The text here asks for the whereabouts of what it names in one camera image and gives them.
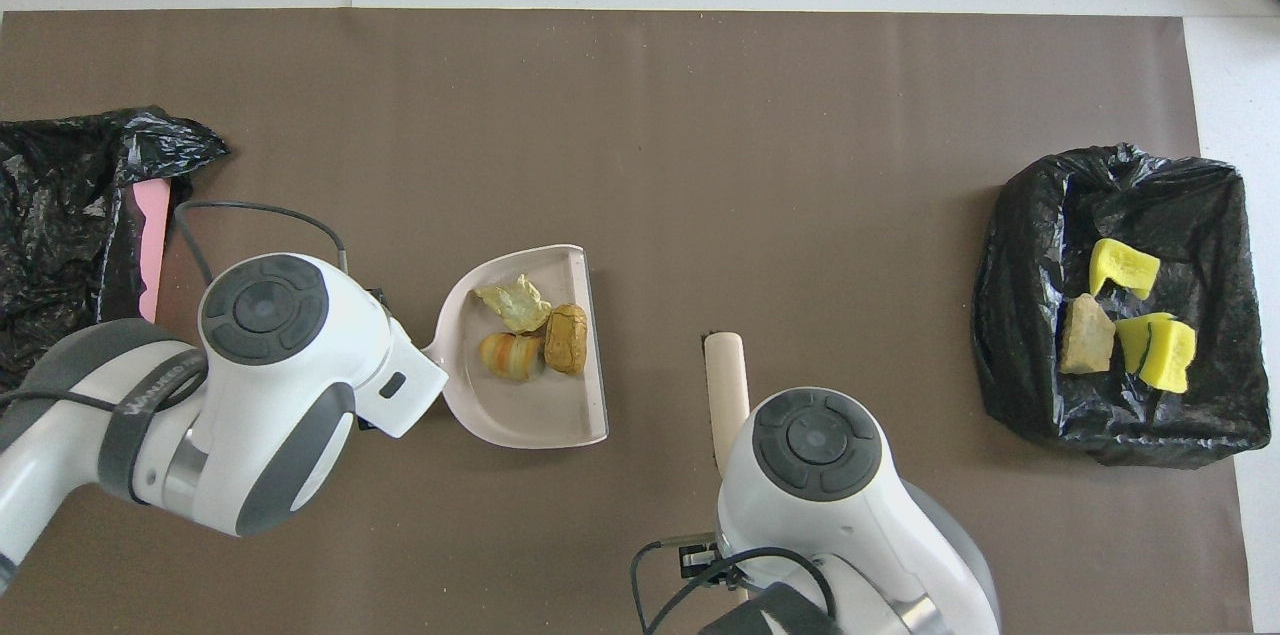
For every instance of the beige hand brush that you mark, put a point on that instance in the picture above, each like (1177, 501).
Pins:
(727, 395)

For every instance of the yellow green sponge piece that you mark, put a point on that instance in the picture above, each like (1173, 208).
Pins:
(1125, 265)

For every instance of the pink plastic bin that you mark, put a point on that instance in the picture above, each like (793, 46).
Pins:
(152, 235)

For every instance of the pale pink dustpan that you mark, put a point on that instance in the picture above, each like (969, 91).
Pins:
(530, 410)

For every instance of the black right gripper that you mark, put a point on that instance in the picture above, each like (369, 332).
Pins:
(700, 560)

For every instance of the large yellow sponge piece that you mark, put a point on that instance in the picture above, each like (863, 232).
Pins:
(1132, 340)

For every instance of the loose black trash bag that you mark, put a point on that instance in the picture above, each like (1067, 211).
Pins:
(70, 215)

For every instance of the small yellow sponge piece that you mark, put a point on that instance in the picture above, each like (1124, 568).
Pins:
(1175, 355)

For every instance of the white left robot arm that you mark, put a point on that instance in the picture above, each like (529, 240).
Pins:
(260, 395)

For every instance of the brown fried nugget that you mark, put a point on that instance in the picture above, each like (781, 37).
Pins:
(566, 340)

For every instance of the pale chip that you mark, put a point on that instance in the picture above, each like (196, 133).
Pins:
(515, 305)

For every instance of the brown paper table mat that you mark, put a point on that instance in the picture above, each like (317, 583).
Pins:
(640, 75)

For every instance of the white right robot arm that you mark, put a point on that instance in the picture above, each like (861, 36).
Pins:
(830, 515)

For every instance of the small striped croissant toy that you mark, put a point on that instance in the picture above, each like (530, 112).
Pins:
(510, 357)

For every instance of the large striped croissant toy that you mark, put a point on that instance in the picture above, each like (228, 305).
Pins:
(1088, 340)

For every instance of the black bag lined bin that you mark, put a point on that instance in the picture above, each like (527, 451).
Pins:
(1030, 335)

